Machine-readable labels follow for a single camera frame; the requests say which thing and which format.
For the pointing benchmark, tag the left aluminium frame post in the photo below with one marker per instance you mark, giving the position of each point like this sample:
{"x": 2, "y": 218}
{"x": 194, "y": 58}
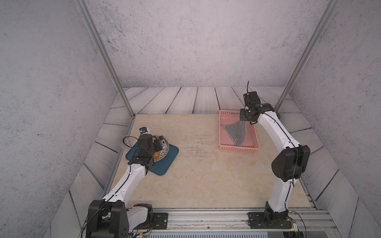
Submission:
{"x": 86, "y": 16}

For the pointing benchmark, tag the pink plastic basket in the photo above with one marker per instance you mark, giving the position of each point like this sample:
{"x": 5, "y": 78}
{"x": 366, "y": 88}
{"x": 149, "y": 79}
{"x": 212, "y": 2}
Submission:
{"x": 251, "y": 144}

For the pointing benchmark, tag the grey striped square dishcloth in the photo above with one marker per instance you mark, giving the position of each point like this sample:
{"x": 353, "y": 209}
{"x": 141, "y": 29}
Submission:
{"x": 237, "y": 132}

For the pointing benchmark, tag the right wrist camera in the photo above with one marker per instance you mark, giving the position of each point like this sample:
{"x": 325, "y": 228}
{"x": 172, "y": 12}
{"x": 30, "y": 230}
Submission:
{"x": 251, "y": 99}

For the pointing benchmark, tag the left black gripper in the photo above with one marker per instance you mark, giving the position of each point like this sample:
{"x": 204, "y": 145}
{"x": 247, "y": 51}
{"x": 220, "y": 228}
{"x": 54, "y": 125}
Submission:
{"x": 158, "y": 147}

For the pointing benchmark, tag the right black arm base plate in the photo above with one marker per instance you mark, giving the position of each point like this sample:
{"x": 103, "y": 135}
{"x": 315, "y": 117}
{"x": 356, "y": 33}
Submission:
{"x": 264, "y": 220}

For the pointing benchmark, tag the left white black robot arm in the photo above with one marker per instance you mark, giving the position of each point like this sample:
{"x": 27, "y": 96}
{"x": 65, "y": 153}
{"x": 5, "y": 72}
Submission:
{"x": 109, "y": 217}

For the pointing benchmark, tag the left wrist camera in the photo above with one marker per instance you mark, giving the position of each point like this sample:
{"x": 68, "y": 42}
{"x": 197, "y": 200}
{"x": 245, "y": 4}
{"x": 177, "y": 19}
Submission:
{"x": 144, "y": 130}

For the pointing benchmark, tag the teal rubber mat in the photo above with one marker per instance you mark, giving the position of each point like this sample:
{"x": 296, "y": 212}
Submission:
{"x": 161, "y": 167}

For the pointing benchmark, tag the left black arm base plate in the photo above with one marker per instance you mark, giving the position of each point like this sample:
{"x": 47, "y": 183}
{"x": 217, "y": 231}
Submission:
{"x": 159, "y": 220}

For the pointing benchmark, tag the patterned round plate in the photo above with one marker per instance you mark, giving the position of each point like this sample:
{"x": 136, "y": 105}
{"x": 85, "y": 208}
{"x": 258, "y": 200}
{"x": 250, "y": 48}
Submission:
{"x": 163, "y": 152}

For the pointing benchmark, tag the aluminium frame post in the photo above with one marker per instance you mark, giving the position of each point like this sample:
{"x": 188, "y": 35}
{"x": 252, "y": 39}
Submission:
{"x": 86, "y": 16}
{"x": 316, "y": 34}

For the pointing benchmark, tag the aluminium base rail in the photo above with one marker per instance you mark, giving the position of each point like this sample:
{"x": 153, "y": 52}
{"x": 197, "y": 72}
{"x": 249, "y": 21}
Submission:
{"x": 234, "y": 223}

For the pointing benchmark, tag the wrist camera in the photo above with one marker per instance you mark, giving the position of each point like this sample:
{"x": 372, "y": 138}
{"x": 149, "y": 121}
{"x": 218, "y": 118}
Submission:
{"x": 251, "y": 99}
{"x": 144, "y": 130}

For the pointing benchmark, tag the right aluminium frame post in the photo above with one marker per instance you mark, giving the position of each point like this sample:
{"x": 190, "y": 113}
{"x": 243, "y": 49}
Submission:
{"x": 316, "y": 34}

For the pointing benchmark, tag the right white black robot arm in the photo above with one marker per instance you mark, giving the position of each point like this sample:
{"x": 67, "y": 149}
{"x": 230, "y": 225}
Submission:
{"x": 289, "y": 164}

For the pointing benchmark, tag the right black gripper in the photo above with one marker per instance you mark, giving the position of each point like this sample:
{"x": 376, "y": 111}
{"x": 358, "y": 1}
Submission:
{"x": 242, "y": 110}

